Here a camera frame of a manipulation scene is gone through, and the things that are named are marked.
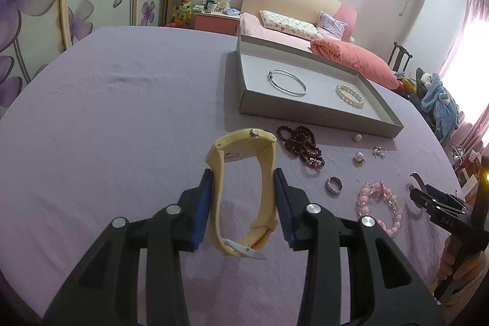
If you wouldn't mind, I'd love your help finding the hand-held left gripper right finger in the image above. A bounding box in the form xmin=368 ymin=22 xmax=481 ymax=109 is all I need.
xmin=274 ymin=167 xmax=446 ymax=326

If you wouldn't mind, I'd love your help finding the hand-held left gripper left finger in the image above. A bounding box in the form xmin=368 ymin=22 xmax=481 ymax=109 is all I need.
xmin=41 ymin=169 xmax=214 ymax=326

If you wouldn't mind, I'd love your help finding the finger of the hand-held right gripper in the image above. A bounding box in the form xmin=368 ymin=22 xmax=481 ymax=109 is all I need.
xmin=408 ymin=188 xmax=472 ymax=235
xmin=410 ymin=172 xmax=467 ymax=206

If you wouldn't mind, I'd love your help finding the silver ring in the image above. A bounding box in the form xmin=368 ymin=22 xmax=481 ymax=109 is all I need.
xmin=325 ymin=176 xmax=344 ymax=196

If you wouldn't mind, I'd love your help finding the pink bead bracelet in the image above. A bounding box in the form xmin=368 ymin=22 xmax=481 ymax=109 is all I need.
xmin=356 ymin=181 xmax=403 ymax=238

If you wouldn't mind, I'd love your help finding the grey jewelry tray box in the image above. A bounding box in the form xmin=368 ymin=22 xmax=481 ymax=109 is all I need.
xmin=234 ymin=35 xmax=404 ymax=139

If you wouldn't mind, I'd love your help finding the person's right hand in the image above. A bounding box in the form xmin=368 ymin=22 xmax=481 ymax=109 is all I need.
xmin=436 ymin=235 xmax=488 ymax=291

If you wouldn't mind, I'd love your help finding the blue plush garment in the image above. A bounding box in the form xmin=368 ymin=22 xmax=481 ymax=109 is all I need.
xmin=416 ymin=68 xmax=465 ymax=143

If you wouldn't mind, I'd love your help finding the purple tablecloth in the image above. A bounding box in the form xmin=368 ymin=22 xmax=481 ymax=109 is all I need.
xmin=0 ymin=26 xmax=465 ymax=326

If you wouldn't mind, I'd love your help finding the silver bangle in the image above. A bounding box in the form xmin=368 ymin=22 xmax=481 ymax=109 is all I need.
xmin=268 ymin=68 xmax=307 ymax=97

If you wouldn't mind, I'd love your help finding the dark wooden chair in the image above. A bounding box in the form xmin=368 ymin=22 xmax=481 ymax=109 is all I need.
xmin=388 ymin=42 xmax=413 ymax=72

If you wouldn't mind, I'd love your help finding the folded coral quilt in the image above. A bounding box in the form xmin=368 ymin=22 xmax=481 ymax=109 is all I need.
xmin=310 ymin=39 xmax=400 ymax=89

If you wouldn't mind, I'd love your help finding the pink curtain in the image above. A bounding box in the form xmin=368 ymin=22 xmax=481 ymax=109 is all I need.
xmin=439 ymin=0 xmax=489 ymax=143

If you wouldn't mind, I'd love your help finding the floral print pillow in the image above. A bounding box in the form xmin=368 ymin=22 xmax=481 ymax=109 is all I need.
xmin=260 ymin=10 xmax=323 ymax=41

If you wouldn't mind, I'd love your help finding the pink and cream nightstand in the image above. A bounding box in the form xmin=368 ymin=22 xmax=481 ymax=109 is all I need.
xmin=194 ymin=11 xmax=241 ymax=36

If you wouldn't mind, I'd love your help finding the purple pillow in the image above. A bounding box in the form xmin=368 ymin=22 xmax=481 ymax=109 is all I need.
xmin=316 ymin=11 xmax=348 ymax=41

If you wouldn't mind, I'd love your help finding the dark red bead necklace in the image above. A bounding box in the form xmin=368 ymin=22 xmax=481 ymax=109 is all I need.
xmin=277 ymin=125 xmax=326 ymax=170

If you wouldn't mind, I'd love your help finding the white pearl bracelet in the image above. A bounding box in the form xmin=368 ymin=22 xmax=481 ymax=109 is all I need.
xmin=336 ymin=83 xmax=365 ymax=108

